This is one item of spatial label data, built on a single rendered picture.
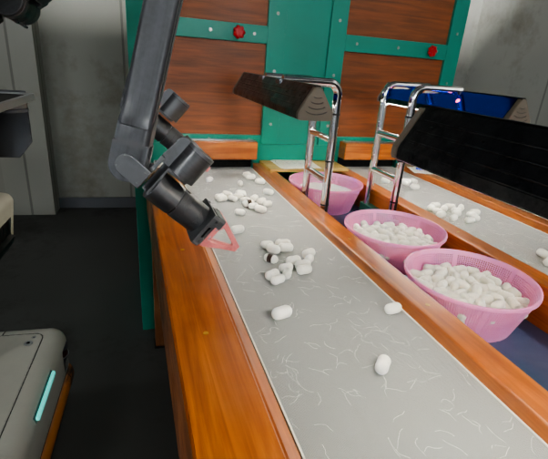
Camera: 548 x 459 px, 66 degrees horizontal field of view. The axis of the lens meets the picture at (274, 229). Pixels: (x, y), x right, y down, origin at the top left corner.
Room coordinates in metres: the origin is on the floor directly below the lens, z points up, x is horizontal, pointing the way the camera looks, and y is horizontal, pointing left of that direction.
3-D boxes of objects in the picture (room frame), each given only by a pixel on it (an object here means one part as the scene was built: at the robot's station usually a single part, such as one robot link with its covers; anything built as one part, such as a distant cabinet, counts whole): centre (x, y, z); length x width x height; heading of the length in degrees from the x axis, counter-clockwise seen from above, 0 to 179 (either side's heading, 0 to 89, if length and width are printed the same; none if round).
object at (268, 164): (1.67, -0.10, 0.77); 0.33 x 0.15 x 0.01; 110
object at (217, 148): (1.60, 0.24, 0.83); 0.30 x 0.06 x 0.07; 110
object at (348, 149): (1.83, -0.40, 0.83); 0.30 x 0.06 x 0.07; 110
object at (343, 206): (1.46, -0.17, 0.72); 0.27 x 0.27 x 0.10
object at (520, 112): (1.40, -0.49, 1.08); 0.62 x 0.08 x 0.07; 20
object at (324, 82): (1.23, -0.04, 0.90); 0.20 x 0.19 x 0.45; 20
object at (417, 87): (1.37, -0.42, 0.90); 0.20 x 0.19 x 0.45; 20
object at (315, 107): (1.21, 0.03, 1.08); 0.62 x 0.08 x 0.07; 20
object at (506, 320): (0.79, -0.41, 0.72); 0.27 x 0.27 x 0.10
